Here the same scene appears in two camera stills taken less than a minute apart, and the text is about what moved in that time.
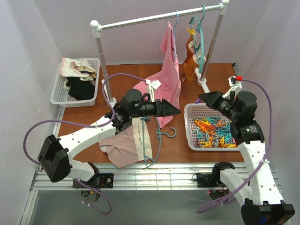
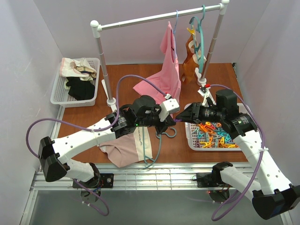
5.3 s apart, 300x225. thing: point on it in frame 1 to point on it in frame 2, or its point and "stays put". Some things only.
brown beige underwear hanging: x=192 y=60 stays put
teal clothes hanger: x=159 y=134 stays put
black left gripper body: x=158 y=108 to x=161 y=123
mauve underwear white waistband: x=129 y=146 stays put
